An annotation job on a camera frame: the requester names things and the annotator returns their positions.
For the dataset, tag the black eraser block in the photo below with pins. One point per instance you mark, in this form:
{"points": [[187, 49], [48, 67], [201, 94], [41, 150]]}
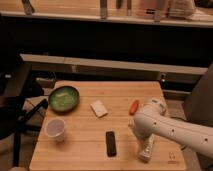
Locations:
{"points": [[111, 144]]}

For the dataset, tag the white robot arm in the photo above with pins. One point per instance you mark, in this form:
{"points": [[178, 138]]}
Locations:
{"points": [[150, 119]]}

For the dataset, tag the white sponge block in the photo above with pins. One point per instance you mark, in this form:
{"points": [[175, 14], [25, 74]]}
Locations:
{"points": [[99, 109]]}

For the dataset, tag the orange carrot toy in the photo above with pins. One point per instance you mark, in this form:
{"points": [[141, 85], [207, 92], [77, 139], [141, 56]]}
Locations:
{"points": [[134, 107]]}

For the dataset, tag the green bowl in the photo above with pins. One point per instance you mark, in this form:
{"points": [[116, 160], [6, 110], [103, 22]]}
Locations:
{"points": [[64, 99]]}

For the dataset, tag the clear plastic cup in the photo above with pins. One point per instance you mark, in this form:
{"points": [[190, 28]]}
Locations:
{"points": [[55, 129]]}

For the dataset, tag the black office chair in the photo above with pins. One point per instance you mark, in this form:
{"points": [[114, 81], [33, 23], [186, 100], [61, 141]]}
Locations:
{"points": [[16, 85]]}

